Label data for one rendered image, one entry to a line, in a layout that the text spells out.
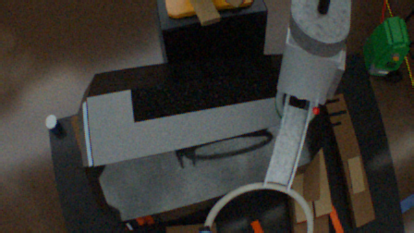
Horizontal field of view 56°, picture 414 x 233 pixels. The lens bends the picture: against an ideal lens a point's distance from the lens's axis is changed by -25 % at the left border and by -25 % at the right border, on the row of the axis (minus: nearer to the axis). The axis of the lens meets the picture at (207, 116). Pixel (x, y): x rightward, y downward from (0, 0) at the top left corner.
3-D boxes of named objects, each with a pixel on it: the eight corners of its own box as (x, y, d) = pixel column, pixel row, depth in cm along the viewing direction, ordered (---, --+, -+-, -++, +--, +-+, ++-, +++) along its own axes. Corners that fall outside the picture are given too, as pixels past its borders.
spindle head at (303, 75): (289, 24, 213) (297, -27, 170) (332, 39, 210) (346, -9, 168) (275, 94, 201) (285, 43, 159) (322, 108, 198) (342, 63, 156)
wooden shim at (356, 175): (347, 160, 294) (347, 159, 292) (359, 156, 294) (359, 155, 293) (352, 194, 285) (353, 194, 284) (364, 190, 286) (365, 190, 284)
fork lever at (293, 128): (291, 31, 214) (291, 29, 209) (328, 44, 212) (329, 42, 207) (254, 183, 210) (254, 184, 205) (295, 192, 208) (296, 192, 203)
